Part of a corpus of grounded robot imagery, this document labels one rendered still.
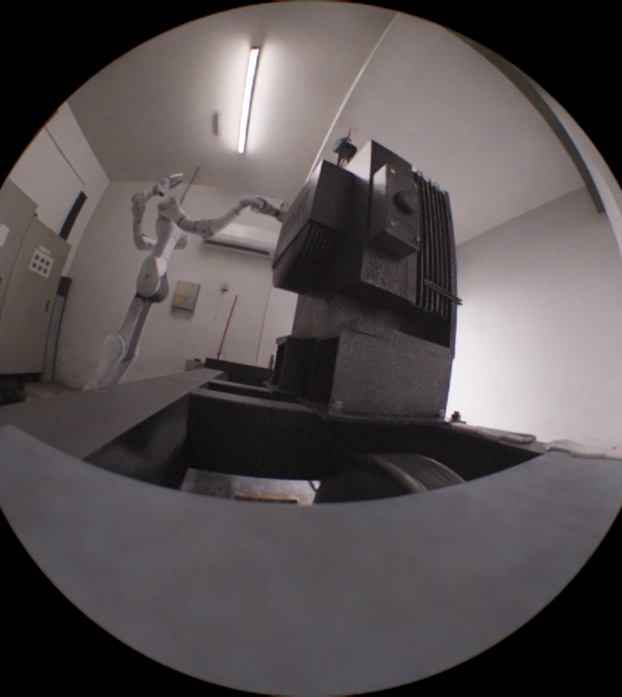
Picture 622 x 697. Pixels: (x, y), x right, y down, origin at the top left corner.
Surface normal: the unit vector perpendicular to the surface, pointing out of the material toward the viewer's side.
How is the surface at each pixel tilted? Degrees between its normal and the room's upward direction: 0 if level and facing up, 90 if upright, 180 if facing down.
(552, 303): 90
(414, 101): 180
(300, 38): 180
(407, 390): 90
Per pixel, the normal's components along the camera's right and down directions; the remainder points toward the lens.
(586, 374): -0.95, -0.18
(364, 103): -0.16, 0.98
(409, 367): 0.27, -0.05
